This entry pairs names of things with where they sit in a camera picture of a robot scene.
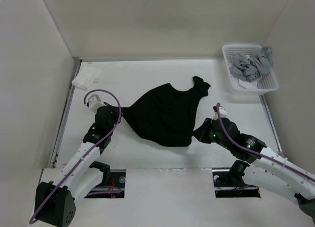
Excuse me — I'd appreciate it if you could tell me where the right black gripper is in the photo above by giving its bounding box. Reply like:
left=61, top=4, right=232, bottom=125
left=191, top=117, right=231, bottom=150

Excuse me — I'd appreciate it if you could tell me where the black tank top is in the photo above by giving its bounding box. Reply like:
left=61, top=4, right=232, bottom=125
left=122, top=76, right=211, bottom=147

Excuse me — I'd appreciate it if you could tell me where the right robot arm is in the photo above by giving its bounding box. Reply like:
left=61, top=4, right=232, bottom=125
left=193, top=118, right=315, bottom=218

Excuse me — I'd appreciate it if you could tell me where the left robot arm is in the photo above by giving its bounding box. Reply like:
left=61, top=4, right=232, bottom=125
left=29, top=104, right=122, bottom=227

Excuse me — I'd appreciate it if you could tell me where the folded white tank top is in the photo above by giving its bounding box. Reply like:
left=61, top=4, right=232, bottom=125
left=71, top=66, right=102, bottom=90

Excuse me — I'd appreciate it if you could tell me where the grey tank top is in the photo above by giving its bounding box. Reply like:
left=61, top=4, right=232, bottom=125
left=229, top=47, right=272, bottom=82

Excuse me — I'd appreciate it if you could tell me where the white garment in basket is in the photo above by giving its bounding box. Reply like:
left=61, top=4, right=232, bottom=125
left=238, top=79, right=258, bottom=90

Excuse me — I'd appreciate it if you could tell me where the white plastic basket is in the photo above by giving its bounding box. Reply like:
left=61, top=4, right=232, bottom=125
left=222, top=44, right=279, bottom=96

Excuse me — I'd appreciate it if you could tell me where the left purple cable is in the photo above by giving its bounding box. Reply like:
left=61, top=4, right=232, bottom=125
left=29, top=89, right=122, bottom=225

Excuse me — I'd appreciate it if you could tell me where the purple cable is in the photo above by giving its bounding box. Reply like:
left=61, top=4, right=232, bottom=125
left=29, top=89, right=122, bottom=225
left=214, top=102, right=315, bottom=183

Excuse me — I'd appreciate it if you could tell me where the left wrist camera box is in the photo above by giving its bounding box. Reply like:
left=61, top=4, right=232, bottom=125
left=87, top=94, right=105, bottom=113

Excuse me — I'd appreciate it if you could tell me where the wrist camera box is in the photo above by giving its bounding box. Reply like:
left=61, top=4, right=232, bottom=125
left=213, top=105, right=227, bottom=120
left=87, top=94, right=105, bottom=113

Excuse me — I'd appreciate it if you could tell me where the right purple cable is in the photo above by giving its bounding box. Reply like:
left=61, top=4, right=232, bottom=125
left=214, top=102, right=315, bottom=183

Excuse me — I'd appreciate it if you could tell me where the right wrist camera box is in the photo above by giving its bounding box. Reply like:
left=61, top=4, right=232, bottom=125
left=213, top=105, right=227, bottom=120

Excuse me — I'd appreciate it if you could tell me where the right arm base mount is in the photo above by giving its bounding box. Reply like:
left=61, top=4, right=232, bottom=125
left=212, top=161, right=261, bottom=198

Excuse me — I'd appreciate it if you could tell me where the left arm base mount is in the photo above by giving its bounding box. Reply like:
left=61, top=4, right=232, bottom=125
left=86, top=162, right=126, bottom=199

